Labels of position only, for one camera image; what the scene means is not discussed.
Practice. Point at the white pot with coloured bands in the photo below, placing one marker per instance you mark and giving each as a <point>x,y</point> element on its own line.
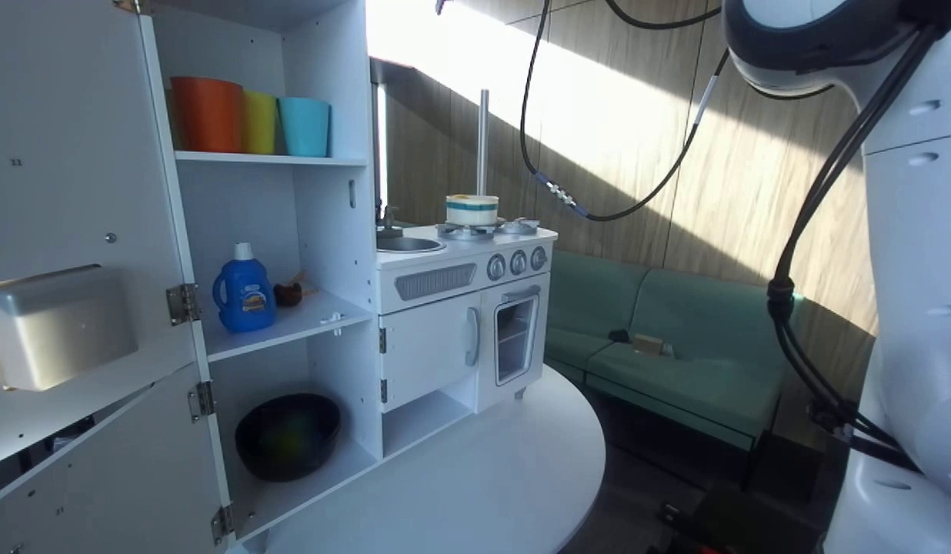
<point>473,210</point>

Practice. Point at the orange plastic cup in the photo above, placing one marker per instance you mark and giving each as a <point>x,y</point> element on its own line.
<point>204,116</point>

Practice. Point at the blue detergent bottle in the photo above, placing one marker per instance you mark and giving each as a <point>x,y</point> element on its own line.
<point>244,296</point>

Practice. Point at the black bowl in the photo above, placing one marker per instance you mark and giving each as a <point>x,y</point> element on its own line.
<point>286,435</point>

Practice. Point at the tall white cabinet door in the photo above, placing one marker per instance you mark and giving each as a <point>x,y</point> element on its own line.
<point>76,155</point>

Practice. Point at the green cup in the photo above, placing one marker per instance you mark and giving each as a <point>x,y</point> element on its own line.
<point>261,125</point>

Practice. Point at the teal plastic cup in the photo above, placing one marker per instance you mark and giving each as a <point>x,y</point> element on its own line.
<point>305,128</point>

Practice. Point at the green sofa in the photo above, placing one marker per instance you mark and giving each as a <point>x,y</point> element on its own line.
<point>690,347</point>

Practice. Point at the grey toy sink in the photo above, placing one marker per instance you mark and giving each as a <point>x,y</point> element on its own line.
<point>409,245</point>

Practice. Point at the white toy kitchen cabinet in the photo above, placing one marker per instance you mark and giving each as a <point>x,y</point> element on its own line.
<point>320,256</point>

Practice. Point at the white upright pole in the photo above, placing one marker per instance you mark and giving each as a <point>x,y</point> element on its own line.
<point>483,142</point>

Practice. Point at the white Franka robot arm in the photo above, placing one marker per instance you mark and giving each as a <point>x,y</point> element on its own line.
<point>915,256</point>

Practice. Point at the grey stove knob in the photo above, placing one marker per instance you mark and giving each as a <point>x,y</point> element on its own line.
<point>496,267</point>
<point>538,256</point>
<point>518,263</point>

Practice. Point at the silver door hinge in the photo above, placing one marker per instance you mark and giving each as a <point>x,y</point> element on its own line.
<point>219,524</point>
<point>181,306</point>
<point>201,402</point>

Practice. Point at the white oven door with window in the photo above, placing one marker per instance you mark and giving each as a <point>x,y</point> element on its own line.
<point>518,336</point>

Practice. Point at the small dark brown object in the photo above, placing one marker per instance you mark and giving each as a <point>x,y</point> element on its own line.
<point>286,296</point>

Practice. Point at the round white table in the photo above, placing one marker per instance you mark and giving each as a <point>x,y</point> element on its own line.
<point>475,481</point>

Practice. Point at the short white cabinet door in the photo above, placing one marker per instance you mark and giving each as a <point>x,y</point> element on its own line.
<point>105,481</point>

